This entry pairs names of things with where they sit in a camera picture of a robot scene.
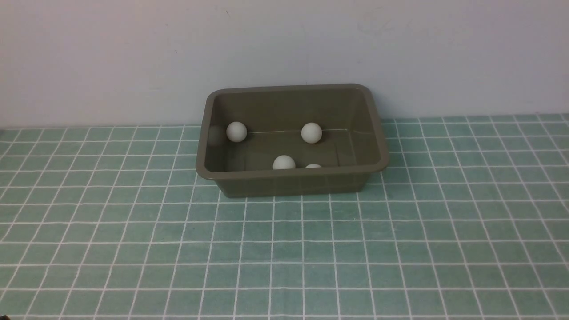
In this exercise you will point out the olive plastic bin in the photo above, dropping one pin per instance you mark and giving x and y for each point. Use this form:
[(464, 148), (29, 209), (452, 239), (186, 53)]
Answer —
[(352, 148)]

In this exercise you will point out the green checked tablecloth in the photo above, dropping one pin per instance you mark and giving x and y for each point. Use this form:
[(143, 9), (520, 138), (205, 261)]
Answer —
[(469, 222)]

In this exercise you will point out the white ball with logo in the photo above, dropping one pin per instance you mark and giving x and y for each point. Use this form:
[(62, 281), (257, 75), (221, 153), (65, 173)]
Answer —
[(236, 132)]

